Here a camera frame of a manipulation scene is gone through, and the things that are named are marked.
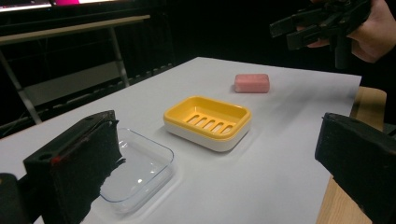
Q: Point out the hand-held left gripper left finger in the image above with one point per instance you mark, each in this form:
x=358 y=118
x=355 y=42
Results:
x=71 y=165

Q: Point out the clear plastic soap dish lid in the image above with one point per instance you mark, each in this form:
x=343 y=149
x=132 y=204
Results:
x=143 y=168

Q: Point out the pink soap bar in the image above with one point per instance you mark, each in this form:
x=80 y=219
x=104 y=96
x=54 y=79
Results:
x=252 y=83

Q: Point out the yellow and white soap dish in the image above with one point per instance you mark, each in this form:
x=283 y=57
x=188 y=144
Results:
x=207 y=123

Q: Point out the grey metal frame table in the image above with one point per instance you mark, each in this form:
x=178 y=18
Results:
x=71 y=29

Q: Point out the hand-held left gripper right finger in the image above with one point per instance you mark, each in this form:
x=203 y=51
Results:
x=361 y=155

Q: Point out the bright monitor screen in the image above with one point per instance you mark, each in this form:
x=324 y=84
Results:
x=25 y=6

